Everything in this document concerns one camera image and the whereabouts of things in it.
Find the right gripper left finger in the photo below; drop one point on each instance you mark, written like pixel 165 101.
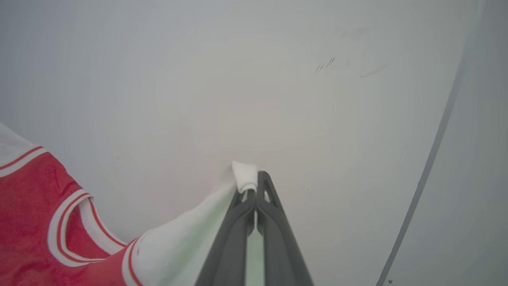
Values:
pixel 228 246

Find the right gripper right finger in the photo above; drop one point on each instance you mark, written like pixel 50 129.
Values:
pixel 279 246

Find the red and white shirt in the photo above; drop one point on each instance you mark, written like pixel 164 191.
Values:
pixel 31 198

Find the pale grey partition panel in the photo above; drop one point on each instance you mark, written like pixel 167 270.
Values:
pixel 476 178

